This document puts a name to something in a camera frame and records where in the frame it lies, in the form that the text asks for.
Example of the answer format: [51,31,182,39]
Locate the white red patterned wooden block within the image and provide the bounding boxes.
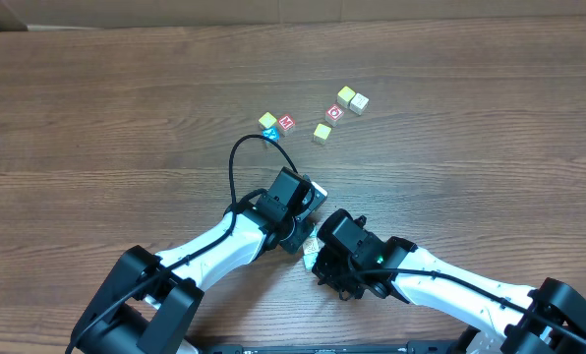
[303,237,321,256]

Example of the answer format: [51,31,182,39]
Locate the green V wooden block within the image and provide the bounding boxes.
[309,225,318,238]

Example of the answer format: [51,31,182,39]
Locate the green F wooden block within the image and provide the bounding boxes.
[303,253,318,271]

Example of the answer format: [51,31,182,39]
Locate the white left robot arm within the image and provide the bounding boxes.
[67,167,327,353]

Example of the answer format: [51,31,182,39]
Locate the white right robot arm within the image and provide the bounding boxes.
[313,209,586,353]

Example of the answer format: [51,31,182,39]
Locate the blue X wooden block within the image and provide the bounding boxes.
[262,127,280,142]

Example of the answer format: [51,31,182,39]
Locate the yellow wooden block middle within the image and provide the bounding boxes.
[313,123,332,145]

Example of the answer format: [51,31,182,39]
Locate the yellow wooden block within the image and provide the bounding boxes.
[336,86,356,108]
[313,123,332,145]
[258,112,277,130]

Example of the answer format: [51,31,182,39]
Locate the red M wooden block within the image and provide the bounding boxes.
[277,114,297,136]

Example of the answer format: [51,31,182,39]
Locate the yellow wooden block left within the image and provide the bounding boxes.
[258,112,277,130]

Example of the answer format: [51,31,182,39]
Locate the red C wooden block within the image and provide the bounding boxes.
[325,103,344,127]

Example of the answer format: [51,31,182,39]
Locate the plain wooden block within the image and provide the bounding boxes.
[349,92,369,116]

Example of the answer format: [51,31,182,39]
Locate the yellow wooden block top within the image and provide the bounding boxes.
[336,86,356,108]

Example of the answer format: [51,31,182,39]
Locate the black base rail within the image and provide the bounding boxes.
[197,340,466,354]

